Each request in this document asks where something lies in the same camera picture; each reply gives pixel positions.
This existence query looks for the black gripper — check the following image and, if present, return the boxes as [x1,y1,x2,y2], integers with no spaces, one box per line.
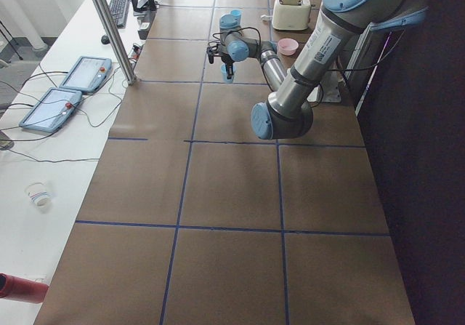
[206,41,233,79]

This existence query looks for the light blue cup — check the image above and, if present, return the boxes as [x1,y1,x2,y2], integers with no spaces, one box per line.
[230,9,242,21]
[220,64,236,84]

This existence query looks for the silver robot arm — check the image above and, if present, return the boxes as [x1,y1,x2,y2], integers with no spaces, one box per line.
[206,0,428,140]

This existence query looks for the pink bowl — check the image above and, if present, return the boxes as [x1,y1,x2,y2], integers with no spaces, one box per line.
[278,38,299,56]

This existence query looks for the cream white toaster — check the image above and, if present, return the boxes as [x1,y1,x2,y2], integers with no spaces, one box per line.
[272,0,311,31]

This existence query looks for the black keyboard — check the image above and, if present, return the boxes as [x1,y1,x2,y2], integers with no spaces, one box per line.
[109,0,129,28]

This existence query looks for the black computer mouse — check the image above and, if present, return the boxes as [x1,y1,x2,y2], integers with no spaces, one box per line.
[101,35,110,45]

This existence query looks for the upper teach pendant tablet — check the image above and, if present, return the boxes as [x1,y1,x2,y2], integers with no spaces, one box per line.
[60,56,112,94]

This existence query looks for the teach pendant tablet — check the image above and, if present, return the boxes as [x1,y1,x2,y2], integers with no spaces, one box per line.
[19,88,82,133]
[60,56,112,94]

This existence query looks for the lower teach pendant tablet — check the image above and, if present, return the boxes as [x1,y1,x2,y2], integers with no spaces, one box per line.
[19,88,82,133]

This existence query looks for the white side desk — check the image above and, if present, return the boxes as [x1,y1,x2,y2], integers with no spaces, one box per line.
[1,0,148,316]

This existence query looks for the red cylinder object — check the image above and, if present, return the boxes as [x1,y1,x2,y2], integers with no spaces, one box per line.
[1,273,49,303]

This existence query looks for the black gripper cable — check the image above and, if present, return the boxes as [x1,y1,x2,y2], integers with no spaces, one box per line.
[211,25,262,49]

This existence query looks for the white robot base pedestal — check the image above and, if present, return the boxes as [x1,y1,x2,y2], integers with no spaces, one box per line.
[307,71,341,103]

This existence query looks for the black pendant cables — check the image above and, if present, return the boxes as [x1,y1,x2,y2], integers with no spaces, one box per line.
[0,59,128,164]

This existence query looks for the aluminium frame post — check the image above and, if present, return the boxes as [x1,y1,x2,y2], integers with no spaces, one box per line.
[92,0,137,86]

